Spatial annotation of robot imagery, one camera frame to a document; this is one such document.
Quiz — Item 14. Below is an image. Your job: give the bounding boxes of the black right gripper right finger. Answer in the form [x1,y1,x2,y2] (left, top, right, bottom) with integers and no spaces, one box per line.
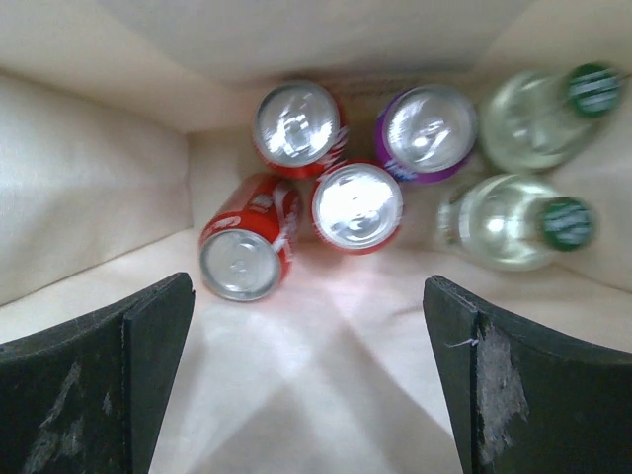
[423,276,631,473]

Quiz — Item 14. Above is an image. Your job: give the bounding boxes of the clear bottle green cap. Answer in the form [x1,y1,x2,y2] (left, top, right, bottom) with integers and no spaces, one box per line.
[435,174,597,272]

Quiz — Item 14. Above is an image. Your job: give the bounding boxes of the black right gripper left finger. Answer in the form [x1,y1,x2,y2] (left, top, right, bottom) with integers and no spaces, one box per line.
[1,273,195,473]

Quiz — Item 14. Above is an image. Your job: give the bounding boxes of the cream canvas tote bag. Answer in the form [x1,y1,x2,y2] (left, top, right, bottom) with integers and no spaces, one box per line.
[1,1,631,473]

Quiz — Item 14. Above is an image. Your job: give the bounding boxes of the purple soda can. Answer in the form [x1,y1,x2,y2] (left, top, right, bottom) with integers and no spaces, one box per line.
[374,84,478,184]

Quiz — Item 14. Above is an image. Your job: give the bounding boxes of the red soda can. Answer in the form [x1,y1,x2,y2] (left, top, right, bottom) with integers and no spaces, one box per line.
[309,161,404,255]
[198,173,303,302]
[252,80,349,180]

